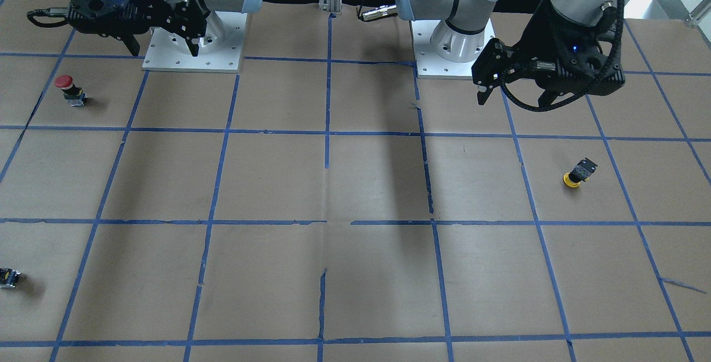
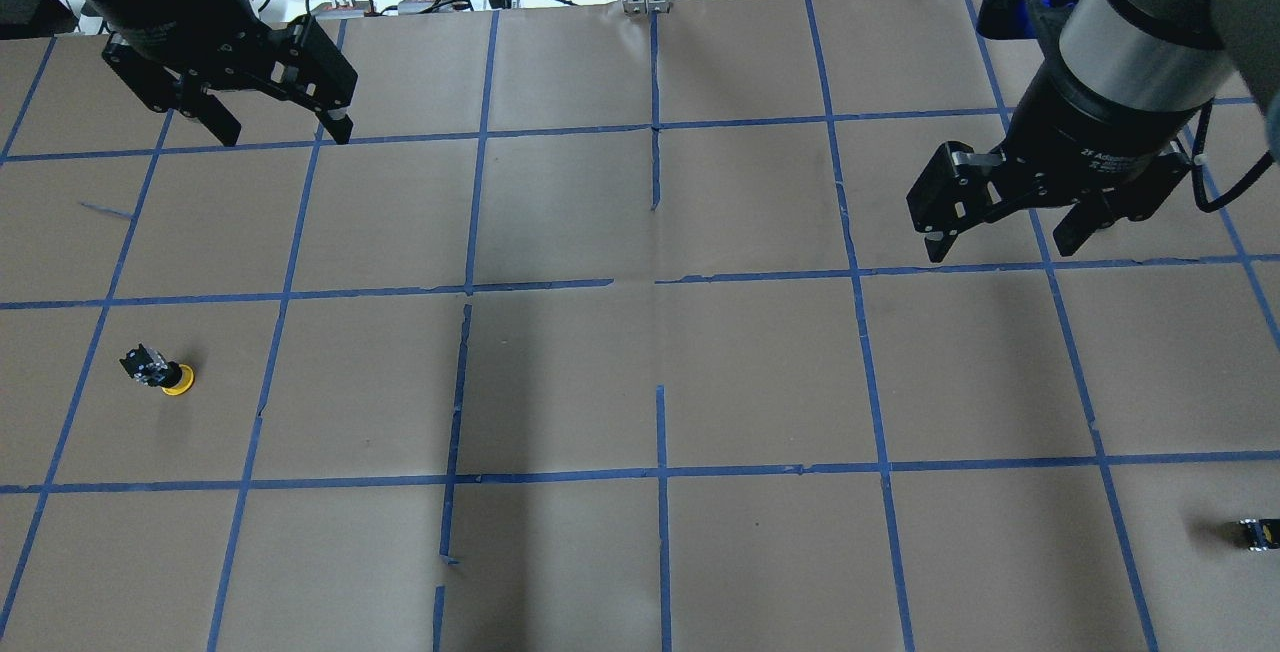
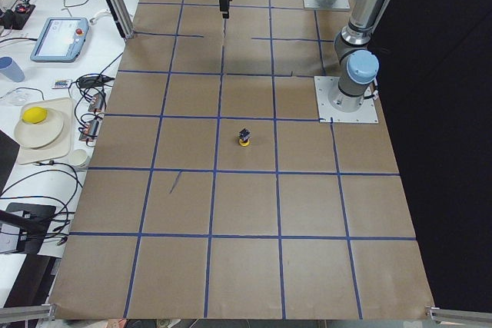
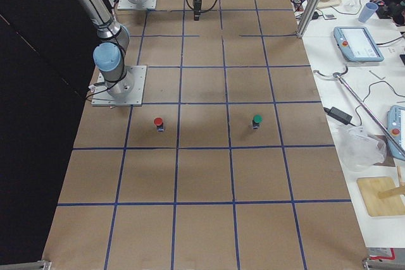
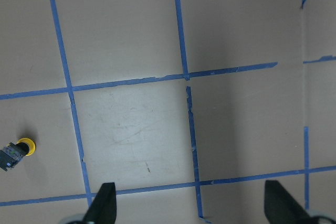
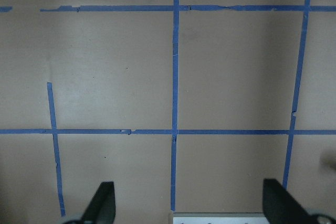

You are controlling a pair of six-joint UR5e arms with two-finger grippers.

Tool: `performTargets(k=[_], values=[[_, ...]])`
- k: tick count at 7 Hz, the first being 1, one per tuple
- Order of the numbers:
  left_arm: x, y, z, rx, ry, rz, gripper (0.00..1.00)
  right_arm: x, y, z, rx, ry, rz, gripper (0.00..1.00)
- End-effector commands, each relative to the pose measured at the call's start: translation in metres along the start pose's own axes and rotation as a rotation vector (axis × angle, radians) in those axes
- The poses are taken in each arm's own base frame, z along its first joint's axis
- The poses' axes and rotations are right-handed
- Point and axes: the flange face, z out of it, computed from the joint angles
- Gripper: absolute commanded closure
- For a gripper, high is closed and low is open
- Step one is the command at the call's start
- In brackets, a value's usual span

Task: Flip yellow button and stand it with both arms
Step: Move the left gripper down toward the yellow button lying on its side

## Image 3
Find yellow push button switch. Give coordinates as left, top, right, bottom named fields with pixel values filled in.
left=238, top=128, right=251, bottom=147

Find black device with red button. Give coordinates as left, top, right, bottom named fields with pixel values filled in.
left=1, top=2, right=35, bottom=30

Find upper circuit board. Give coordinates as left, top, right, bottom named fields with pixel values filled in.
left=88, top=91, right=106, bottom=113

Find circuit board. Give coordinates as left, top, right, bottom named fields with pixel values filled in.
left=88, top=91, right=106, bottom=113
left=79, top=119, right=101, bottom=143

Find near teach pendant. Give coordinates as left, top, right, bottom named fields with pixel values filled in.
left=30, top=17, right=89, bottom=63

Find lower circuit board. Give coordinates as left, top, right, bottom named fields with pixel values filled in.
left=79, top=119, right=101, bottom=143

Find white paper cup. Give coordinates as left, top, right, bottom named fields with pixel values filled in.
left=68, top=149, right=91, bottom=171

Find cream rectangular tray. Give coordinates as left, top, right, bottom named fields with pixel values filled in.
left=16, top=98, right=74, bottom=164

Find yellow lemon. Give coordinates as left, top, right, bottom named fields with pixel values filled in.
left=22, top=106, right=48, bottom=124

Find blue plastic cup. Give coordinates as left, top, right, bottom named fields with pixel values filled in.
left=0, top=56, right=25, bottom=83

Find clear plastic bag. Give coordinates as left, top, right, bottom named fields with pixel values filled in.
left=1, top=87, right=45, bottom=106

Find cream round plate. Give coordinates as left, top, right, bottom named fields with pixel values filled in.
left=14, top=109, right=64, bottom=148

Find black camera stand base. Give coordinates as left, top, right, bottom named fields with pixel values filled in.
left=1, top=202, right=56, bottom=255

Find left aluminium corner bracket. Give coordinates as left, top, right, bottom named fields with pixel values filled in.
left=0, top=304, right=57, bottom=323

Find aluminium corner bracket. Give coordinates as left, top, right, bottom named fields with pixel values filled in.
left=0, top=304, right=57, bottom=323
left=426, top=306, right=492, bottom=327

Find right aluminium corner bracket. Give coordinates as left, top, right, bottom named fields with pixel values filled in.
left=426, top=306, right=492, bottom=327

